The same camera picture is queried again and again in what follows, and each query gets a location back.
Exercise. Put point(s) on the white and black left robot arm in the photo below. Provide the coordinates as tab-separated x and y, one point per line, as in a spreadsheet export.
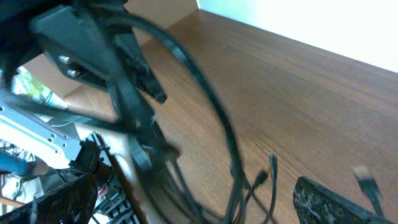
134	112

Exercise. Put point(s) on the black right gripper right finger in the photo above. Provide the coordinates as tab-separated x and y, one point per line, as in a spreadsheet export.
315	203

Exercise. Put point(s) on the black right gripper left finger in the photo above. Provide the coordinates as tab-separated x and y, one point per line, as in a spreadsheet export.
72	202

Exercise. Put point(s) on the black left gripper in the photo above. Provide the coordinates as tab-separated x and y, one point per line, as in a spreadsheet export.
73	35

